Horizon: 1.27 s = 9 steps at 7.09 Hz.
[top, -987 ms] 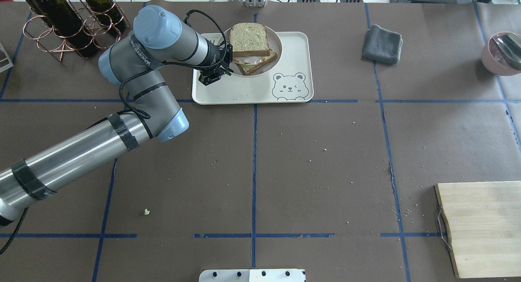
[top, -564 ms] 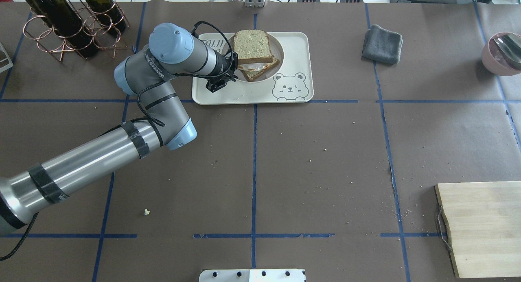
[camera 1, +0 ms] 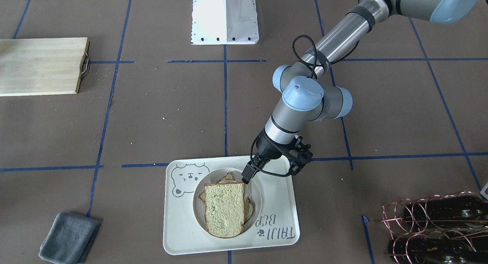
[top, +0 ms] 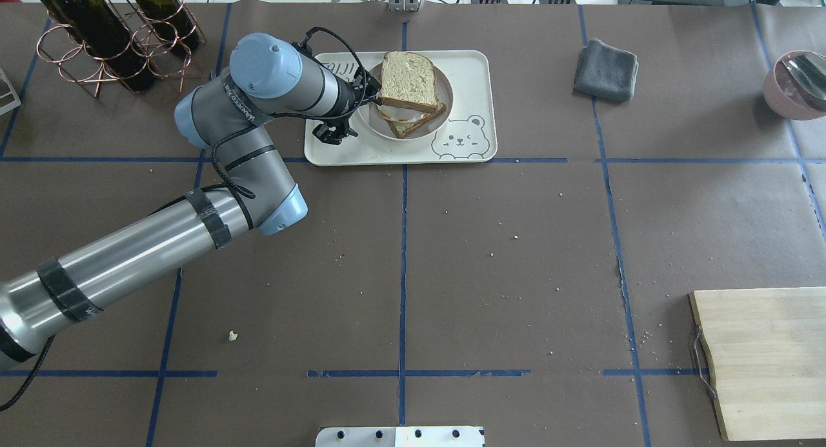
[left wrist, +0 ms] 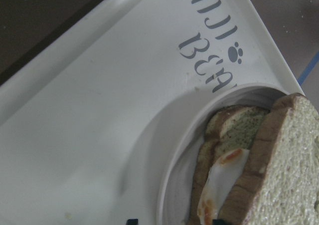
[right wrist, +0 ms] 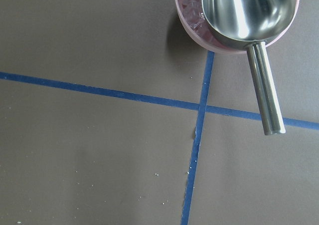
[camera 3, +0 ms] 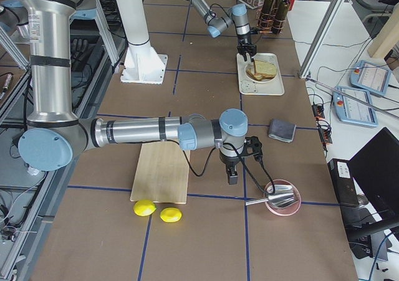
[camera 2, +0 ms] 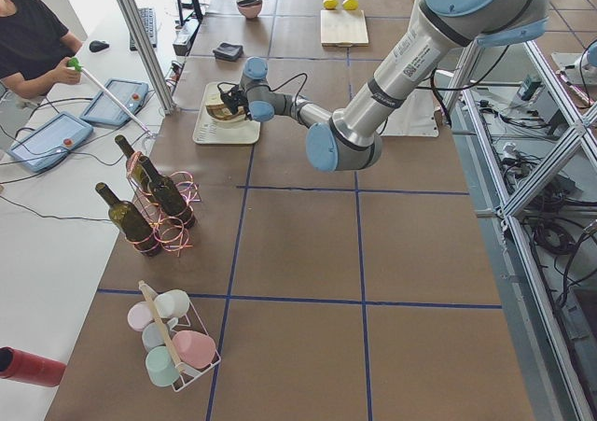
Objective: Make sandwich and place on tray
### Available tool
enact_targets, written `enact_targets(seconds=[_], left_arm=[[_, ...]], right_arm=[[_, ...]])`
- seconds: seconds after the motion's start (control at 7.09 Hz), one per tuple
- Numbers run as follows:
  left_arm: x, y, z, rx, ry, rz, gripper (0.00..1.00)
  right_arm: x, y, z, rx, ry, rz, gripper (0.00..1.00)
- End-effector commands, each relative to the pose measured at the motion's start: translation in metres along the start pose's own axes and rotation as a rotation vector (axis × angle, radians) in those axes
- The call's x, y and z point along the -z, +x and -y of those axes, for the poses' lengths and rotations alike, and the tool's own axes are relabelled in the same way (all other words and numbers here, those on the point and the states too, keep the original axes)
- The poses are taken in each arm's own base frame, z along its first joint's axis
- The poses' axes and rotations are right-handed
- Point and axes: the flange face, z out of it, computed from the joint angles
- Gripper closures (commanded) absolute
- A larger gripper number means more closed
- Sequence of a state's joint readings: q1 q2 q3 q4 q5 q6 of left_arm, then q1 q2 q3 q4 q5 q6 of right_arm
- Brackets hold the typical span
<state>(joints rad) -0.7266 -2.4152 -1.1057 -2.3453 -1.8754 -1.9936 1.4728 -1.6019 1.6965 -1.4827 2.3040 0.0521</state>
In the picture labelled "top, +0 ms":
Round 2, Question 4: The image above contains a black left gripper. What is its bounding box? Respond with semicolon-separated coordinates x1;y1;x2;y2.
293;41;383;145

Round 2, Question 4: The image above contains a white round plate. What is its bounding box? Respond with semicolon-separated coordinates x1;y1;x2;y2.
356;67;454;141

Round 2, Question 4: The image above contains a fried egg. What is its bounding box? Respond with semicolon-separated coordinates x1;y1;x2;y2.
380;106;428;123

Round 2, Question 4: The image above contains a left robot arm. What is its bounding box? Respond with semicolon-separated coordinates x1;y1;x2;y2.
1;33;381;370

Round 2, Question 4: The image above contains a cream bear tray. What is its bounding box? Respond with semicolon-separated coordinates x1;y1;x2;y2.
304;50;498;166

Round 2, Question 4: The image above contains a dark wine bottle right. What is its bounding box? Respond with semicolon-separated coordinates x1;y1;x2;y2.
135;0;201;57

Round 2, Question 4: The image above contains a dark wine bottle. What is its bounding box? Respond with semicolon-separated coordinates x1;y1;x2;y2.
40;0;156;92
135;0;201;57

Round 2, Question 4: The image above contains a grey folded cloth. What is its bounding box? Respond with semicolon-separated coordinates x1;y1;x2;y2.
573;38;638;103

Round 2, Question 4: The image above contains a dark wine bottle left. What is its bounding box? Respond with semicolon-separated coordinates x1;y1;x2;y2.
40;0;156;92

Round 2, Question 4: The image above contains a pink bowl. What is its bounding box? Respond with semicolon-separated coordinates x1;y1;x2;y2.
762;50;825;121

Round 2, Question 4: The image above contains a metal scoop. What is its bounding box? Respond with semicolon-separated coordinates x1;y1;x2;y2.
781;52;825;112

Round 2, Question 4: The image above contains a wooden cutting board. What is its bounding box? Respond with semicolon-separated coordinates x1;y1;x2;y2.
689;286;825;442

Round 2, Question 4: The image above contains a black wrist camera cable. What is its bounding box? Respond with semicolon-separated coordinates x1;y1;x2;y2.
210;26;381;199

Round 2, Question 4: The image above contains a copper wire bottle rack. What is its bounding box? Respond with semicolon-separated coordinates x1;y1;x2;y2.
36;0;205;97

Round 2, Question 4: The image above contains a white wire rack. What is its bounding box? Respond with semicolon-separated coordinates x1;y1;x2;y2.
0;68;21;115

